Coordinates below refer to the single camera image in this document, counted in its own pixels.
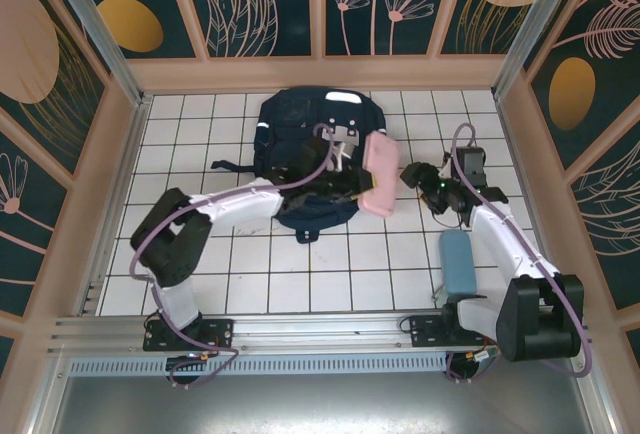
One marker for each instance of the aluminium rail frame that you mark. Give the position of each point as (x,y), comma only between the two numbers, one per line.
(325,331)

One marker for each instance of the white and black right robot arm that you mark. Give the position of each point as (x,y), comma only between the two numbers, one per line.
(505,249)

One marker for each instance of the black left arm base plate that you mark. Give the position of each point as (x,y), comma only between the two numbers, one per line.
(220,334)

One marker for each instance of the navy blue backpack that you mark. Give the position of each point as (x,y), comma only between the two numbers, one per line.
(285,119)

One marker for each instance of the blue glasses case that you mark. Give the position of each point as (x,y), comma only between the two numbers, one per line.
(457,264)

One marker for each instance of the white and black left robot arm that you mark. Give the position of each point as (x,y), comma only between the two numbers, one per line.
(240,204)

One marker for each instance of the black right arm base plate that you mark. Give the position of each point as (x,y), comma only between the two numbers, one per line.
(425,331)

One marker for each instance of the aluminium side rail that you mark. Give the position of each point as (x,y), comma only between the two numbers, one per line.
(92,299)
(560,294)

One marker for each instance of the grey metal plate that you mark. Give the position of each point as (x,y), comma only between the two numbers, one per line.
(325,404)

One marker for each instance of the pink pencil case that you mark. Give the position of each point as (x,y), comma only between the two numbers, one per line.
(382,174)

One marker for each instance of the aluminium corner post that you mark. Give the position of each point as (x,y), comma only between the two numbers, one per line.
(100,34)
(535,19)

